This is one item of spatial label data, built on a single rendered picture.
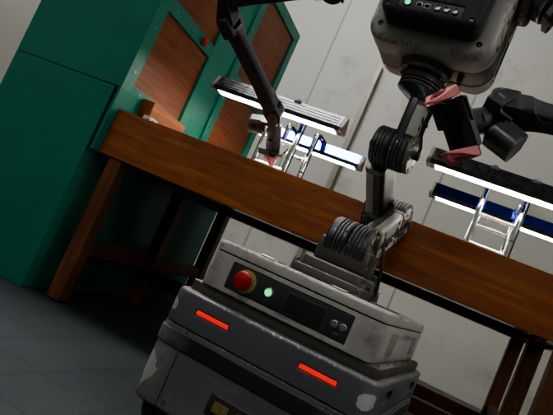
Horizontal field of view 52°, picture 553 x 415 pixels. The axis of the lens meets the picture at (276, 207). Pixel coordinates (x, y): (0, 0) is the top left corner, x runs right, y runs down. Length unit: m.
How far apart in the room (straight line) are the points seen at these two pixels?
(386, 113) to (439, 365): 1.83
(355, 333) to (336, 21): 3.88
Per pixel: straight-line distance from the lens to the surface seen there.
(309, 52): 4.80
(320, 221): 1.92
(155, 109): 2.43
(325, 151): 2.89
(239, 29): 2.00
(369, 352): 1.19
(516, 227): 2.38
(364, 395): 1.17
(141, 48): 2.36
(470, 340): 4.02
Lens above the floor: 0.49
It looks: 4 degrees up
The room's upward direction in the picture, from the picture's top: 24 degrees clockwise
